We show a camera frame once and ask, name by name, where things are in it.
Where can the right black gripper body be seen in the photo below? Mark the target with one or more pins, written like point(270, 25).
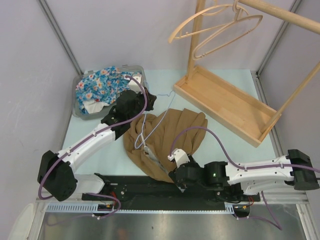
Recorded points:
point(180, 185)

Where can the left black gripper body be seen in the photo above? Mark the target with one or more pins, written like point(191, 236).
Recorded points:
point(140, 104)

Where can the blue floral cloth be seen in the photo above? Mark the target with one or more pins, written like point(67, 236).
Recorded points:
point(101, 88)

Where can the tan brown skirt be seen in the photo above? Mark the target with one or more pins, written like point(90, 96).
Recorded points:
point(159, 133)

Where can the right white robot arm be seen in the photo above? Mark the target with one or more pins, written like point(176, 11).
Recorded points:
point(291, 170)

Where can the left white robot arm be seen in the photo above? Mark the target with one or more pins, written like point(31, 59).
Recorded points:
point(57, 171)

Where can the upper wooden hanger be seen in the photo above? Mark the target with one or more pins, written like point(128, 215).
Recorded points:
point(193, 26)

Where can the wooden hanger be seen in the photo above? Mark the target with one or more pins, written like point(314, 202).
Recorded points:
point(241, 25)
point(193, 26)

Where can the lower wooden hanger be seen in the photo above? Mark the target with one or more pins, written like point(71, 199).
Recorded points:
point(241, 25)

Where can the grey plastic tray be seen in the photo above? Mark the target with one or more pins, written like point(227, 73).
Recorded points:
point(75, 110)

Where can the wooden clothes rack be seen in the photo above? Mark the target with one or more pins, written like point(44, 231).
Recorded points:
point(244, 115)

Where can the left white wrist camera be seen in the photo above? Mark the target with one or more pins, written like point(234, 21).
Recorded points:
point(135, 82)

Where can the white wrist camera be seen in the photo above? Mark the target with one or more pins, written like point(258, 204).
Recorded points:
point(135, 82)
point(178, 156)

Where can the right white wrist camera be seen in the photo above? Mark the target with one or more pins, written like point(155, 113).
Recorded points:
point(178, 156)

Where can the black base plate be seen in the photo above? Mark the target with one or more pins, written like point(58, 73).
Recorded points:
point(145, 193)

